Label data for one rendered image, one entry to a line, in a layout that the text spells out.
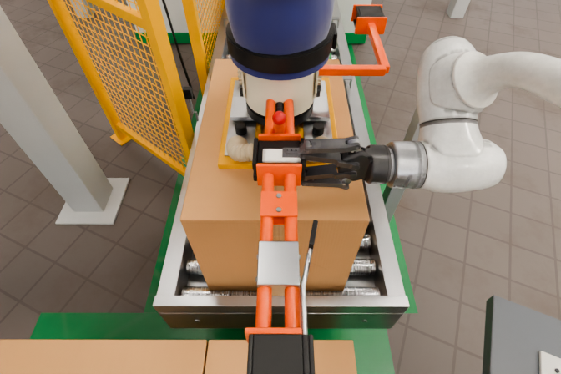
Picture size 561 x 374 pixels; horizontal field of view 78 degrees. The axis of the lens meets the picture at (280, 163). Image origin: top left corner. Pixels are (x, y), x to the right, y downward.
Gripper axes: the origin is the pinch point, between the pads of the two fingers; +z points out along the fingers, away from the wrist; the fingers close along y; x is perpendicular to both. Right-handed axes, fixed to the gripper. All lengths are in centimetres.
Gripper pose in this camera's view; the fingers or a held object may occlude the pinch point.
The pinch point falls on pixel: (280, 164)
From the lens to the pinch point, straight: 65.7
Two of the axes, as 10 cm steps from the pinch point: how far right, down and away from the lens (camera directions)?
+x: 0.0, -7.6, 6.5
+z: -10.0, -0.1, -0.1
